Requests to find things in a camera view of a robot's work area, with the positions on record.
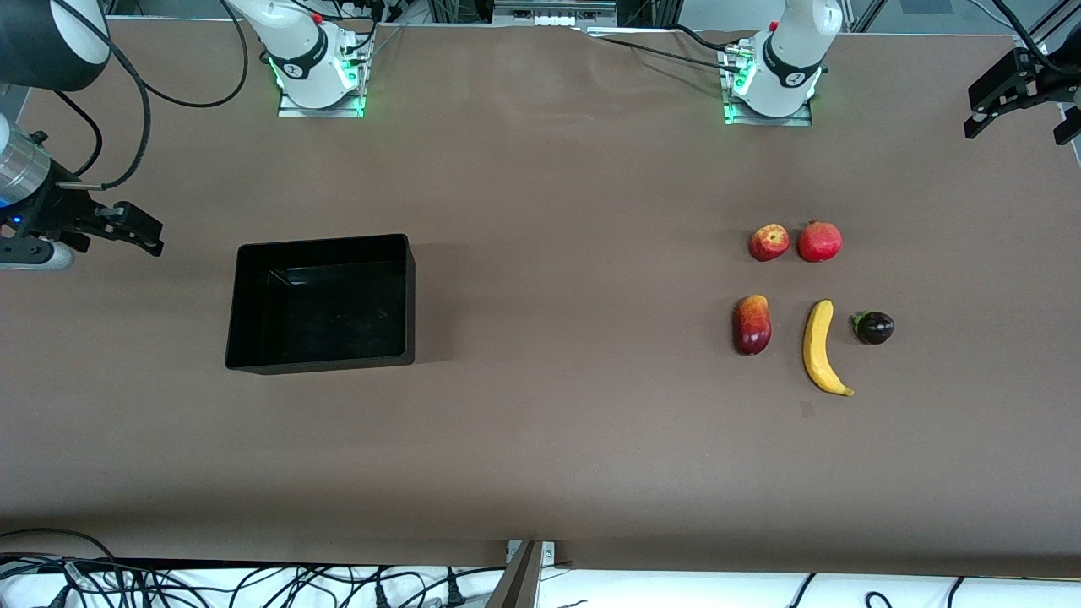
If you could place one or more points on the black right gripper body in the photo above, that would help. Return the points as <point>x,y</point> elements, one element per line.
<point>52,208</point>

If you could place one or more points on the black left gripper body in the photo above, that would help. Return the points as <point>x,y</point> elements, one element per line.
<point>1050,82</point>

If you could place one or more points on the black plastic box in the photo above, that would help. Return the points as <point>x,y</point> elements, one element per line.
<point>321,312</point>

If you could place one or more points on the red yellow apple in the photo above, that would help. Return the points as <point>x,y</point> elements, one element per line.
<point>768,243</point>

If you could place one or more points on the yellow banana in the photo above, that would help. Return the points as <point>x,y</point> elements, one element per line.
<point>816,346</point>

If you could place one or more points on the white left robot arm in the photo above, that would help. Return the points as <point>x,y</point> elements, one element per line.
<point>781,59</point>

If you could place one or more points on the grey equipment box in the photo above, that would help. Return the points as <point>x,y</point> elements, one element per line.
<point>553,8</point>

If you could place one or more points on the red pomegranate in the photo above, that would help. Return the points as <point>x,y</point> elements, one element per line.
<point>820,242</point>

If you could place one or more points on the dark purple eggplant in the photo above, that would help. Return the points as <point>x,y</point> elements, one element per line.
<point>875,328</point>

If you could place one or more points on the red yellow mango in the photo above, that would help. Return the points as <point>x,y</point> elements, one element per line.
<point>752,325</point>

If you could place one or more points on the brown table cover sheet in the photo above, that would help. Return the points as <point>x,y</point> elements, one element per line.
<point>540,473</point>

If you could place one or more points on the dark metal profile bar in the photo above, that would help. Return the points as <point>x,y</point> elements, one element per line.
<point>517,587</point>

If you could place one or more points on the aluminium frame strut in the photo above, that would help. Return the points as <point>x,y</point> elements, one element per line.
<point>1060,17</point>

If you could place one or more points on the metal table bracket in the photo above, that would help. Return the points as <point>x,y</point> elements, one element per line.
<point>547,551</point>

